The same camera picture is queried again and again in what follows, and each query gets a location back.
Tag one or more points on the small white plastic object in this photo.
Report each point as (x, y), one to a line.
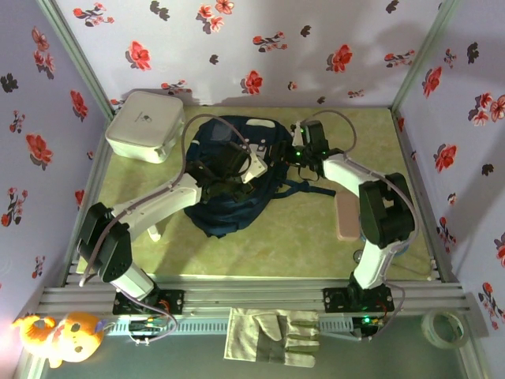
(154, 233)

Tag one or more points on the grey work glove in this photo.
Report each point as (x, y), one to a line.
(268, 339)

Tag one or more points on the white zippered storage case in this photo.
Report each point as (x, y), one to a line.
(144, 124)

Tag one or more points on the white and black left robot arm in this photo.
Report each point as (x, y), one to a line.
(158, 201)

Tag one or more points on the aluminium side rail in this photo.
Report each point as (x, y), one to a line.
(424, 189)
(88, 173)

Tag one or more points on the aluminium frame rail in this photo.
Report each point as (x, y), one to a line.
(252, 294)

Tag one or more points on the aluminium frame post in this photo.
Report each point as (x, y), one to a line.
(75, 55)
(422, 55)

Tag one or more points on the green circuit board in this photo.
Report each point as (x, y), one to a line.
(369, 323)
(148, 327)

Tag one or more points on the clear tape roll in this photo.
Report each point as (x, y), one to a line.
(428, 327)

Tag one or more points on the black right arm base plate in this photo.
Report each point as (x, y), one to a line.
(335, 300)

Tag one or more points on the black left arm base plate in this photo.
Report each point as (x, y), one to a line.
(173, 302)

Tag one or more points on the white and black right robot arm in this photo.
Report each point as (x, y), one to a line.
(347, 173)

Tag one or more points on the navy blue backpack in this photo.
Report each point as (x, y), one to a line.
(233, 215)

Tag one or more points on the orange plush toy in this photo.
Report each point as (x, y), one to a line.
(71, 339)

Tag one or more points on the blue stethoscope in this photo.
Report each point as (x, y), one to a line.
(357, 256)

